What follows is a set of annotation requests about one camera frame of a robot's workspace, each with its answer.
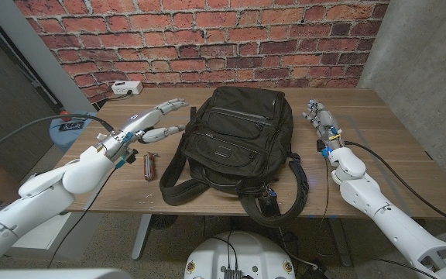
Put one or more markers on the red ball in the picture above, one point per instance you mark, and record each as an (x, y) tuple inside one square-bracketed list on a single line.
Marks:
[(65, 113)]

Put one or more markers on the black round fan base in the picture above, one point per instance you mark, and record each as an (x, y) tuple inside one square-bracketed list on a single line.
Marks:
[(164, 221)]

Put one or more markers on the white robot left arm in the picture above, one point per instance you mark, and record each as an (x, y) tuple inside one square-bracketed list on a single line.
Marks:
[(45, 193)]

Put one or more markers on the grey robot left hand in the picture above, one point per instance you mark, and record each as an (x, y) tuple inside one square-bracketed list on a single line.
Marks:
[(145, 118)]

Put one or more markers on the black phone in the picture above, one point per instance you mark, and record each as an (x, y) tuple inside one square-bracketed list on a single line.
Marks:
[(71, 126)]

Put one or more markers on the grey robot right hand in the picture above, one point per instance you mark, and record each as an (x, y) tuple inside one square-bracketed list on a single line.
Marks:
[(323, 118)]

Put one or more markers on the red silver multitool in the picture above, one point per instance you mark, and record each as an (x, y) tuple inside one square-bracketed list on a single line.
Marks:
[(149, 166)]

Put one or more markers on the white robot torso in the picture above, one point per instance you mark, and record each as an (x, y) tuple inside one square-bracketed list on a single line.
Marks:
[(238, 255)]

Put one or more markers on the grey table leg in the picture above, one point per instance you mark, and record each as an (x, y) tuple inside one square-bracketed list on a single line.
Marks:
[(141, 236), (340, 242)]

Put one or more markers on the printed brick backdrop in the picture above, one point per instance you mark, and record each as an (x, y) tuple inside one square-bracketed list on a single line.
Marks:
[(207, 38)]

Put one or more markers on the white power strip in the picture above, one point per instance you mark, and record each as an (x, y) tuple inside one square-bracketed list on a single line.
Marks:
[(126, 87)]

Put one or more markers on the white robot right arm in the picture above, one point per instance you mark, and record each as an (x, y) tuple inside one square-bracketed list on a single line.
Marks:
[(393, 221)]

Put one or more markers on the blue round stool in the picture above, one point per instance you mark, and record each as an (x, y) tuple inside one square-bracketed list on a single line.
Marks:
[(66, 140)]

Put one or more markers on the black backpack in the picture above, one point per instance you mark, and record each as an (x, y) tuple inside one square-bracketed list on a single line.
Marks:
[(238, 139)]

